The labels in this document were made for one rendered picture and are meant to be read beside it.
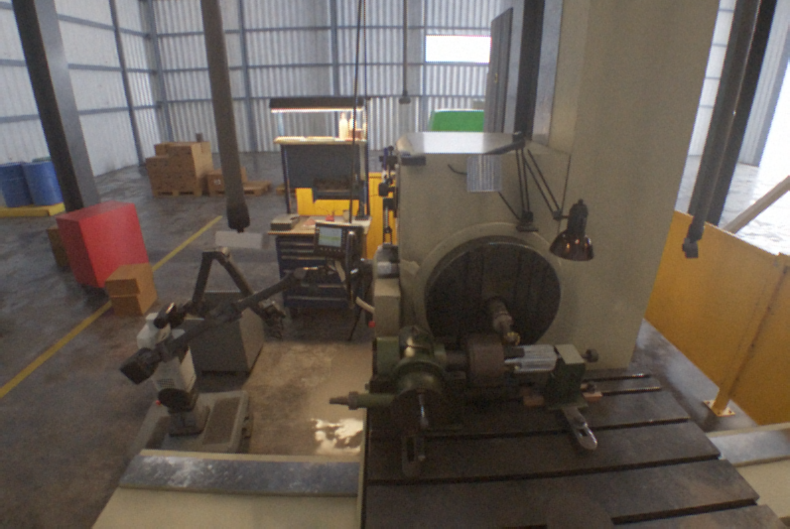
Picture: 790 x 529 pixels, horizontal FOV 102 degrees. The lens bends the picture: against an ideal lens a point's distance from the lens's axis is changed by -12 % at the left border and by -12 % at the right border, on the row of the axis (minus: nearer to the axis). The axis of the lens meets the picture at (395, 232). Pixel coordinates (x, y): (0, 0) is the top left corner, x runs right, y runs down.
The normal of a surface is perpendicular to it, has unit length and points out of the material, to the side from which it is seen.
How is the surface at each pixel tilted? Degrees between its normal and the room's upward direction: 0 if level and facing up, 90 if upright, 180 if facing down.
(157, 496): 0
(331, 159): 90
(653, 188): 90
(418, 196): 90
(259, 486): 0
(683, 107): 90
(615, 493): 0
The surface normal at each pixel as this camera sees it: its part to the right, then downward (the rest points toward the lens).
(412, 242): 0.02, 0.36
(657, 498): 0.00, -0.93
